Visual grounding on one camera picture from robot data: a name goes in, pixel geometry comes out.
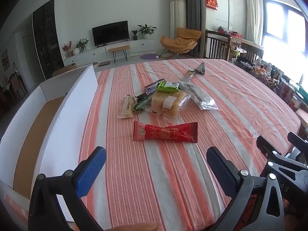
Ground green plant glass vase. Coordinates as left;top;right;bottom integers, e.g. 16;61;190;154
76;39;89;52

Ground cluttered side table items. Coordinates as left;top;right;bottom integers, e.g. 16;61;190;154
232;52;307;128

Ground large potted green plant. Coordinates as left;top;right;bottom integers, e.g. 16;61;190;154
138;24;157;39

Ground dark chocolate bar packet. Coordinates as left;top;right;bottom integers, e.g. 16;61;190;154
145;79;166;95

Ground beige wafer snack packet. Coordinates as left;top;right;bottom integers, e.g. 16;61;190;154
119;94;136;118

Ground red snack packet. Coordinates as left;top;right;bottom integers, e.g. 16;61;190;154
133;121;198;143

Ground white cardboard box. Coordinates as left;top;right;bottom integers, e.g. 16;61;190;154
1;66;98;230

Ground long silver snack packet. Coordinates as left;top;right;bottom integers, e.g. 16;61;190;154
180;70;196;82

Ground brown cardboard box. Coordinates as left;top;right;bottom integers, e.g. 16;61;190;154
52;63;77;77

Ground black glass display cabinet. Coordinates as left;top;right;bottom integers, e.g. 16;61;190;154
32;0;64;79

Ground dark wooden crib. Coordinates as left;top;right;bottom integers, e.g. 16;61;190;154
204;30;232;61

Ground orange rocking lounge chair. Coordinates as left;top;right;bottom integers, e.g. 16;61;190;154
159;27;202;57

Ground small potted plant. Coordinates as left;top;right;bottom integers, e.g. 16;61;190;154
131;30;138;41

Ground black flat television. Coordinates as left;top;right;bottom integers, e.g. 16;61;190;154
92;20;130;46

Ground red flowers in vase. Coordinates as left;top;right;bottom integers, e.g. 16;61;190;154
62;41;73;57

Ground striped orange grey tablecloth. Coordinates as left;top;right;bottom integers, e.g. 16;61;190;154
4;58;302;231

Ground white tv cabinet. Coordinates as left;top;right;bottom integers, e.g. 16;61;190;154
64;39;156;66

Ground green stick snack packet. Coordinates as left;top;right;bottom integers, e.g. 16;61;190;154
134;94;154;113

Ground white sheer curtain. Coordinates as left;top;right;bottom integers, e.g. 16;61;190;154
246;0;264;45

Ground person's left hand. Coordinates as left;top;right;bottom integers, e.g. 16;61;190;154
107;223;159;231

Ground small wooden bench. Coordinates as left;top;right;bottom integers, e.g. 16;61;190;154
108;45;130;63

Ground green plastic stool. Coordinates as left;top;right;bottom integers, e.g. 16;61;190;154
231;48;247;59

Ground purple round floor mat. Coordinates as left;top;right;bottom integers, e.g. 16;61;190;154
140;54;159;60

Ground white round vase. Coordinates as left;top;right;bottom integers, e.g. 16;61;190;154
73;48;80;55

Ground red hanging wall decoration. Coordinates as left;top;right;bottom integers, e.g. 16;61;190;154
205;0;218;10

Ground bagged sliced bread loaf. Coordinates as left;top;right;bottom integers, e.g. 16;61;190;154
150;90;190;119

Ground clear bag brown biscuits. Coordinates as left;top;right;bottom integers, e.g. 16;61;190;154
179;81;219;110

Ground grey pyramid snack packet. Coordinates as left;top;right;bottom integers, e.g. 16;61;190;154
194;62;205;75

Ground grey curtain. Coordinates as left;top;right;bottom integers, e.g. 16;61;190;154
186;0;206;58

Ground tall white air conditioner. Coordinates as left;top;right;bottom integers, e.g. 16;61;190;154
170;0;186;39

